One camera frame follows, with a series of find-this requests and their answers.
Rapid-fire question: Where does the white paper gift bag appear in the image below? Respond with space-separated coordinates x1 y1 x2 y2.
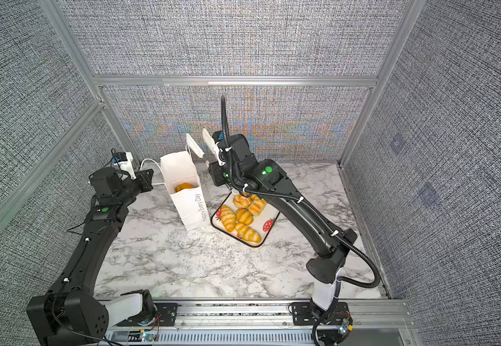
140 150 209 231

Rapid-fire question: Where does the small fake croissant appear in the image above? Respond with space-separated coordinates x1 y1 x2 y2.
248 195 267 216
236 208 253 226

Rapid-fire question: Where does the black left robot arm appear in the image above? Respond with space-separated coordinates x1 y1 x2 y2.
27 152 160 345

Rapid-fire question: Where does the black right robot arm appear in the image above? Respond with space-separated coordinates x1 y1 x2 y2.
202 130 361 321

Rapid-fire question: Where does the round knotted fake bread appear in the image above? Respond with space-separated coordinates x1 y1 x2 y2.
233 194 253 208

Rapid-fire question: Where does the fake croissant left of tray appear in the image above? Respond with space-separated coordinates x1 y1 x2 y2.
220 205 237 232

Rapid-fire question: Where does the fake croissant of tray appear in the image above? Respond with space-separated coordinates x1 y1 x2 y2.
235 223 261 243
220 205 237 232

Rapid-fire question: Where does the fake croissant bottom of tray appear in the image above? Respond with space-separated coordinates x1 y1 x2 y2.
235 223 261 243

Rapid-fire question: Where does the strawberry print rectangular tray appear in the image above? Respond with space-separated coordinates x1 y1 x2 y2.
210 191 280 247

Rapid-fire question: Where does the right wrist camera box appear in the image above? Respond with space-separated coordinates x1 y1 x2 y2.
212 131 230 151

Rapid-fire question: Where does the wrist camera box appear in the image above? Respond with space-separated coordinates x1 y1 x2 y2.
111 148 136 180
212 131 230 151

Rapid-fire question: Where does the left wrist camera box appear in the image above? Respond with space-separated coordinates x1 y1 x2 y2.
111 148 136 180

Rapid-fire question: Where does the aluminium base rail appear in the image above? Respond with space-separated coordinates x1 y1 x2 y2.
91 298 422 345

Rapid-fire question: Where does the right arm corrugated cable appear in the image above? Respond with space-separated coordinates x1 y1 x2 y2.
219 94 382 346

